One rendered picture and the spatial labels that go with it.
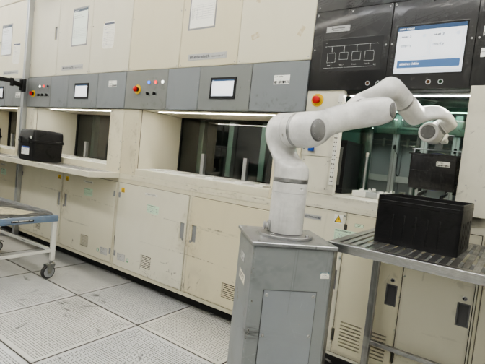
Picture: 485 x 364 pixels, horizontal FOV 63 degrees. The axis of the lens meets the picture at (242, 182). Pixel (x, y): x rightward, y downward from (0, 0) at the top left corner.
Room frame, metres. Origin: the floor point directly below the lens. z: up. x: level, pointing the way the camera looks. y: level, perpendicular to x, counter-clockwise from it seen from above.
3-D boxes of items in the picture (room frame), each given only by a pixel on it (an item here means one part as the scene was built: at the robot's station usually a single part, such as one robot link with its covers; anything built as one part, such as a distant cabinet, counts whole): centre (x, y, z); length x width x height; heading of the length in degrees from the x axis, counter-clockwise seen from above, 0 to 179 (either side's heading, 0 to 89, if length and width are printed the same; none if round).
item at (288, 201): (1.35, -0.16, 0.85); 0.19 x 0.19 x 0.18
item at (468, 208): (1.45, -0.69, 0.85); 0.28 x 0.28 x 0.17; 53
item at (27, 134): (3.38, 1.76, 0.93); 0.30 x 0.28 x 0.26; 52
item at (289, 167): (1.38, -0.15, 1.07); 0.19 x 0.12 x 0.24; 35
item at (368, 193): (2.15, -0.74, 0.89); 0.22 x 0.21 x 0.04; 145
